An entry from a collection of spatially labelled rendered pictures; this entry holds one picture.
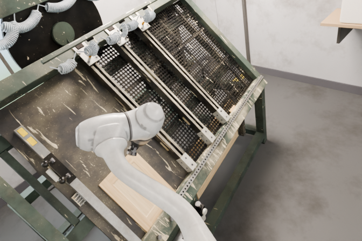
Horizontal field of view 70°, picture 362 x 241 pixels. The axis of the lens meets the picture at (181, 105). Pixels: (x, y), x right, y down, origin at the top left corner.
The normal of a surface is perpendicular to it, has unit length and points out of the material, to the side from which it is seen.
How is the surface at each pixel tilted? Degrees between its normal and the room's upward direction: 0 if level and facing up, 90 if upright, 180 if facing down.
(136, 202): 50
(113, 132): 37
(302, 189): 0
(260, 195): 0
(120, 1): 90
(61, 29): 90
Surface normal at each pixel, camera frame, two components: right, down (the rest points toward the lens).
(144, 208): 0.47, -0.38
